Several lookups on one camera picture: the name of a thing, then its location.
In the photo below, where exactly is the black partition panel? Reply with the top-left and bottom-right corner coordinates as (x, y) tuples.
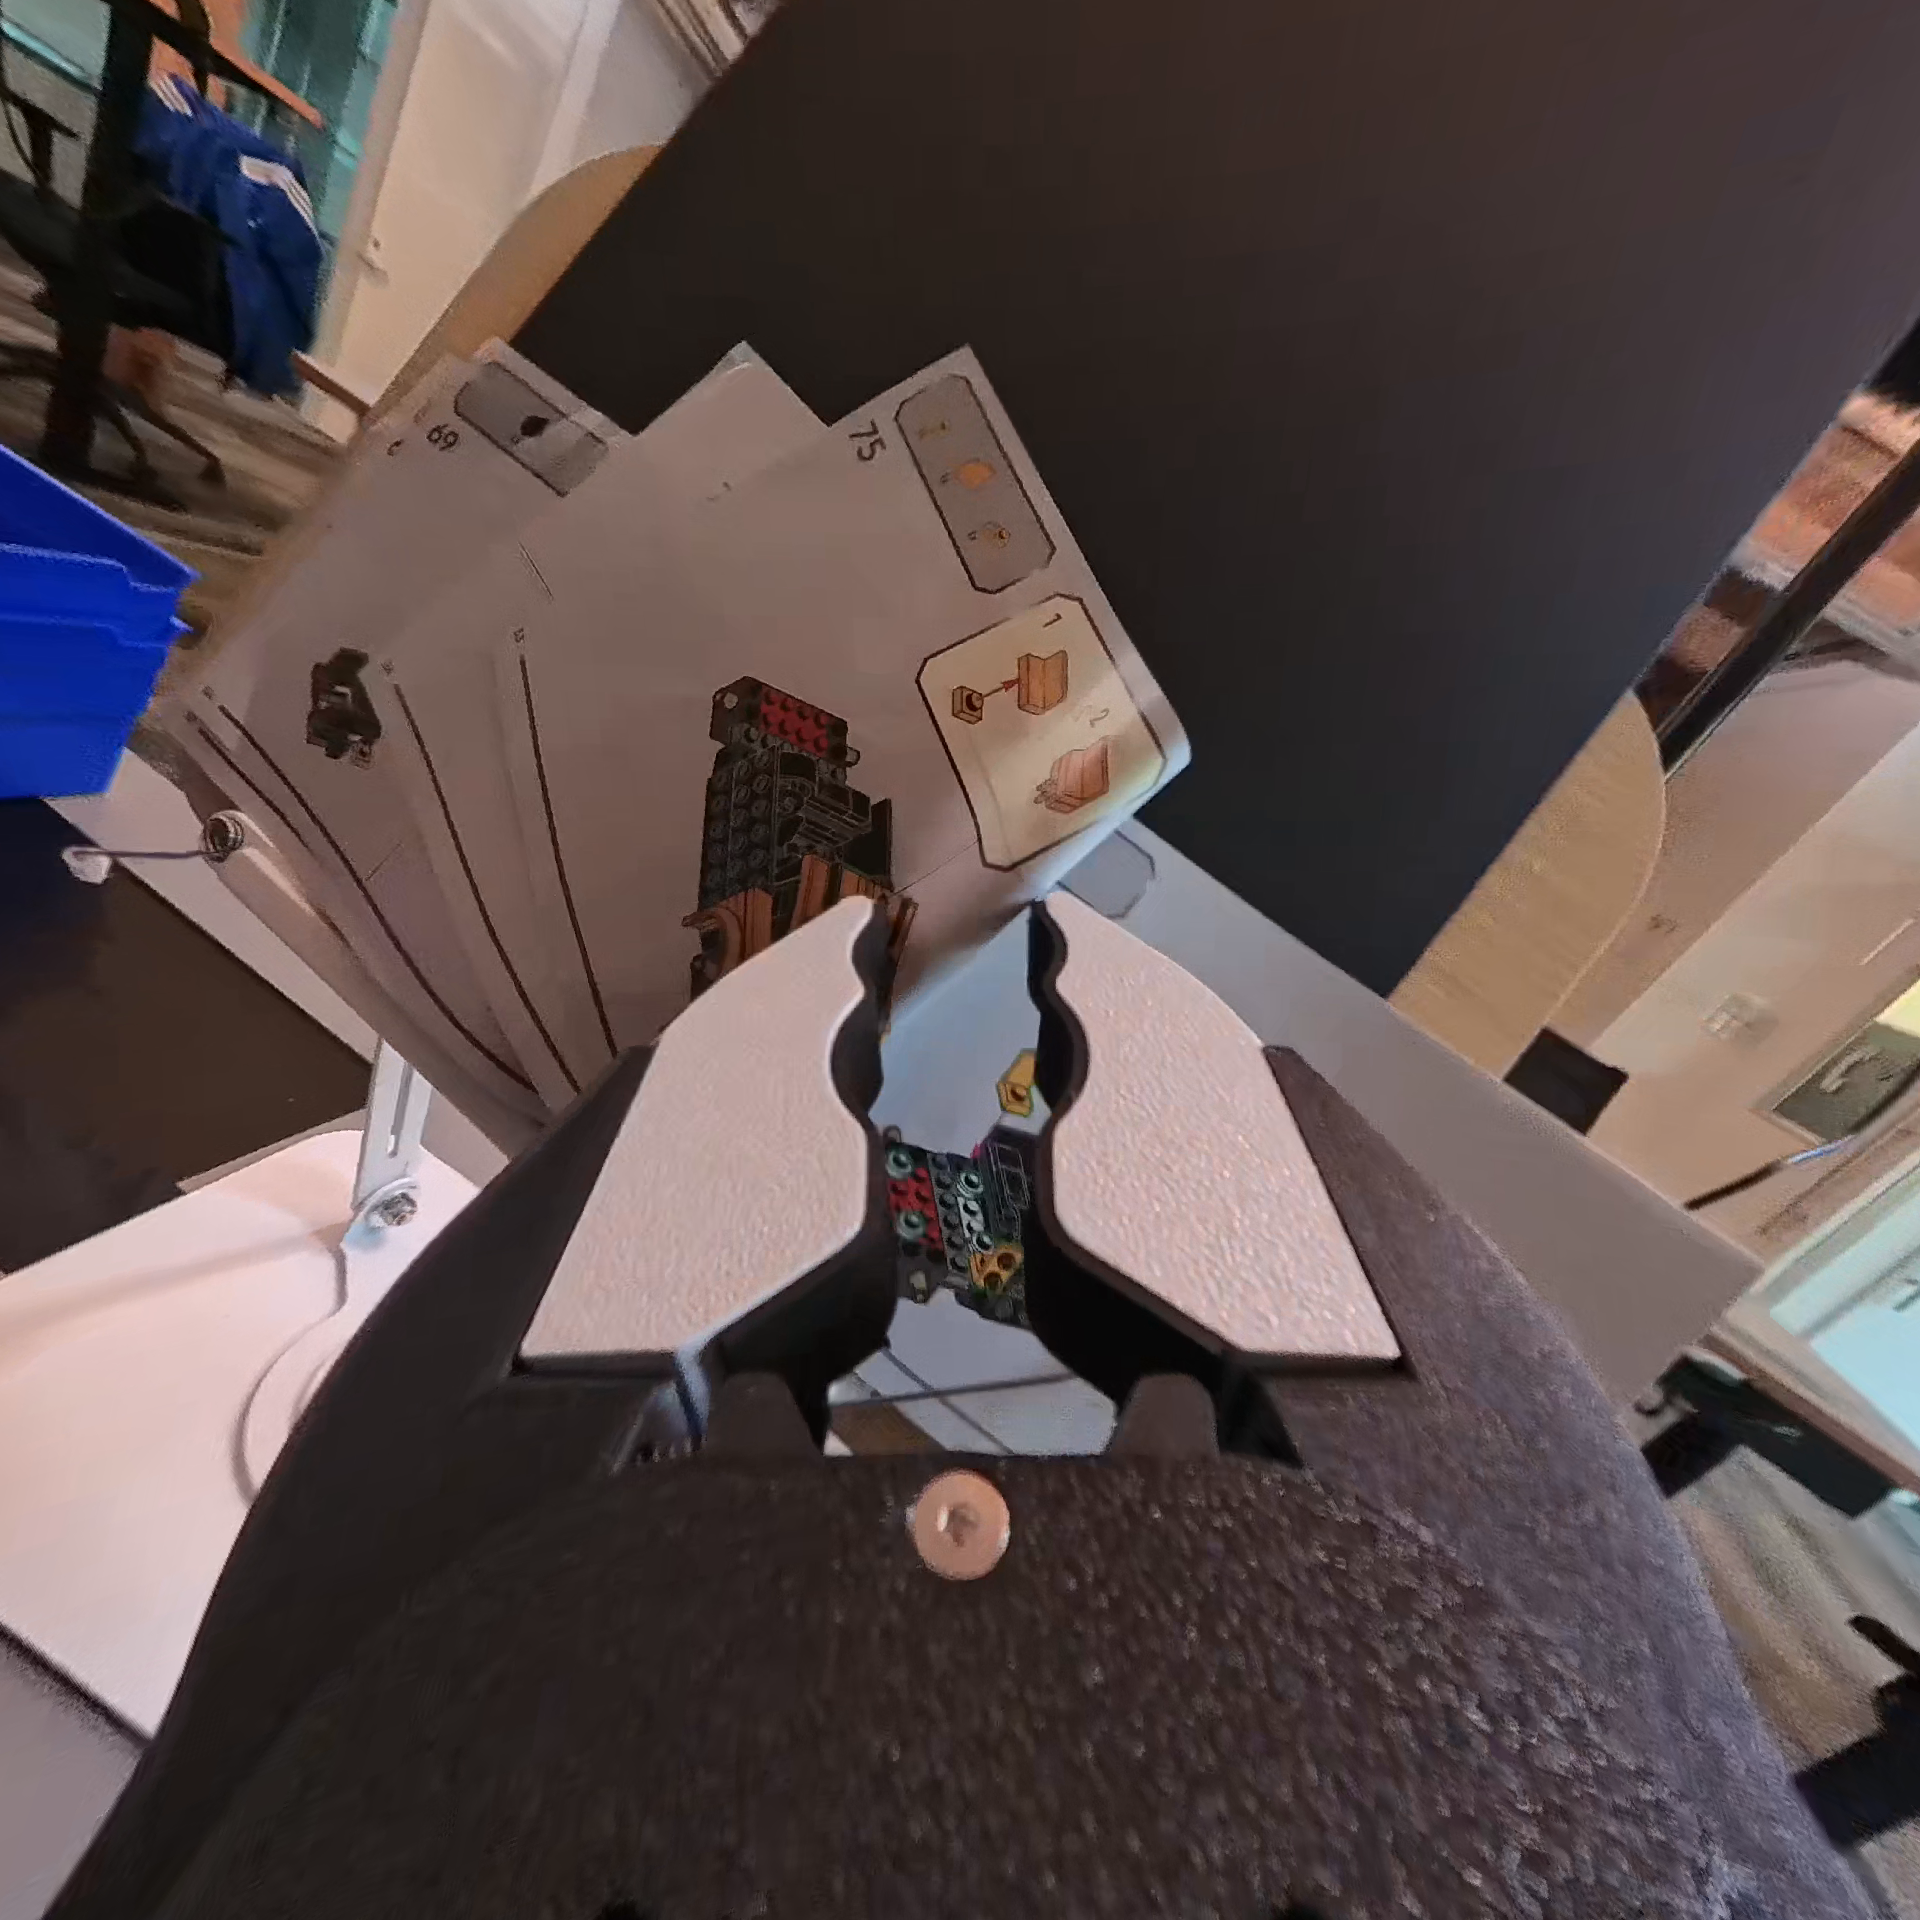
(509, 0), (1920, 1001)

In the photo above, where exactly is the blue plastic bin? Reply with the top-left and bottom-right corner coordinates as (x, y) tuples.
(0, 440), (199, 796)

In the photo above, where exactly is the black office chair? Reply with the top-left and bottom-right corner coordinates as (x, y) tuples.
(0, 43), (230, 482)

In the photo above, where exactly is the open lego instruction booklet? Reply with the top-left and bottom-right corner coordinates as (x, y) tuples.
(153, 345), (1766, 1443)

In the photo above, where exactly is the blue jacket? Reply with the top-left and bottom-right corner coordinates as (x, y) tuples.
(125, 72), (324, 400)

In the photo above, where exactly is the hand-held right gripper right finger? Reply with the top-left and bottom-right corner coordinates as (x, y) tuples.
(1025, 891), (1406, 1416)

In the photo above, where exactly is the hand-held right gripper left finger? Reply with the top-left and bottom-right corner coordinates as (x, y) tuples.
(518, 897), (899, 1416)

